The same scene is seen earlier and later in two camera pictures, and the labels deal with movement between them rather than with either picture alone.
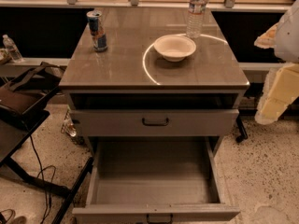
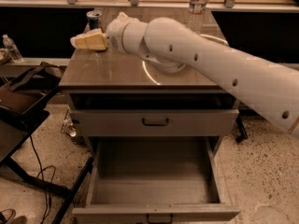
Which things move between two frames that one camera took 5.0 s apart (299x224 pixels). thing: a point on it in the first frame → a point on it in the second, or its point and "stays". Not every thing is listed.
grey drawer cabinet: [156, 88] stays
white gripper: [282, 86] → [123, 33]
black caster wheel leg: [242, 130] stays
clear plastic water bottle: [199, 0] stays
